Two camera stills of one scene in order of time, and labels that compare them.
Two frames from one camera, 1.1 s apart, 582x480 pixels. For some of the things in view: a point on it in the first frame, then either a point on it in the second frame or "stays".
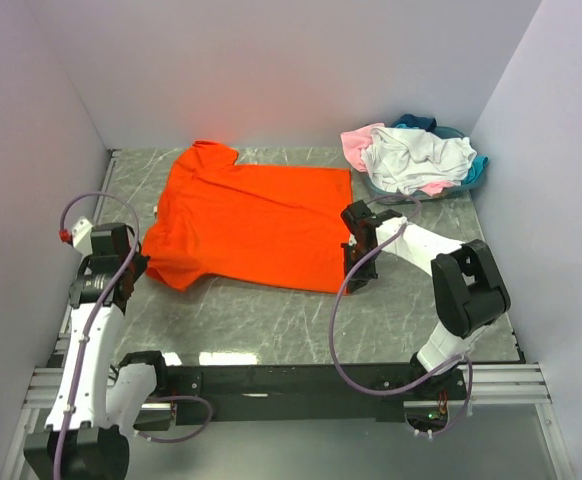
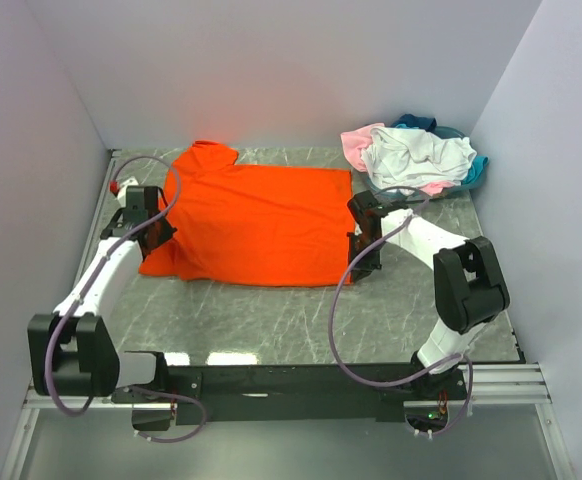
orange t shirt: (265, 226) stays
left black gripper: (139, 265) to (166, 233)
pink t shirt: (355, 138) stays
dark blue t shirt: (425, 123) stays
